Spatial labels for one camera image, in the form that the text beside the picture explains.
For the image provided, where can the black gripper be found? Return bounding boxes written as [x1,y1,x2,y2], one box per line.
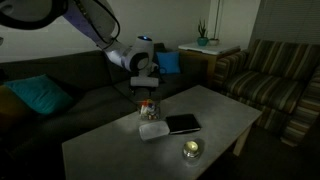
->
[132,85,159,104]

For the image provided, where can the clear plastic container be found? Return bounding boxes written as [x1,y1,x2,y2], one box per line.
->
[137,98,162,122]

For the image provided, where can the blue pillow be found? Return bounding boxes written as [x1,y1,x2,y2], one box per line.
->
[155,50,182,75]

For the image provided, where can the black spiral notebook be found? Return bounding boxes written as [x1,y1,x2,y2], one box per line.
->
[165,113,202,136]

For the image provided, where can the dark patterned sofa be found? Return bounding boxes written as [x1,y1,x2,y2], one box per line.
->
[0,42,214,180]

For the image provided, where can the wooden side table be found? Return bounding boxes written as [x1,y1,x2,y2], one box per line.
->
[178,49,242,90]

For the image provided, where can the candle in glass jar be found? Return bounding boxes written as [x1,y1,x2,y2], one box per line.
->
[181,139,202,161]

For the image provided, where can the teal plant pot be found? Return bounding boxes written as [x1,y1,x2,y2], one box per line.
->
[196,36,210,47]

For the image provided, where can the small white pot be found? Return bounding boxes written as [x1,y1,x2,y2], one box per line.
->
[208,38,221,47]

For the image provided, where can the green spiky plant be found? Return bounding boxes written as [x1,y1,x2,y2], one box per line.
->
[197,19,209,39]

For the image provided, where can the teal pillow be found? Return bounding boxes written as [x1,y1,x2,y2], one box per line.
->
[3,73,75,116]

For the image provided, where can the striped armchair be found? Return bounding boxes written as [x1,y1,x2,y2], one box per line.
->
[212,38,320,148]

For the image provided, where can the mustard pillow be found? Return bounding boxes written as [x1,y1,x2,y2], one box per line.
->
[0,83,26,129]

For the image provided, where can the window blinds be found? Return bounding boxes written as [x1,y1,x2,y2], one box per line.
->
[248,0,320,46]

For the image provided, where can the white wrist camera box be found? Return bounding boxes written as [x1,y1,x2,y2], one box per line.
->
[129,76,160,89]

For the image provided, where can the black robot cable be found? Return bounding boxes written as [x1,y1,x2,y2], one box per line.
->
[74,0,122,44]

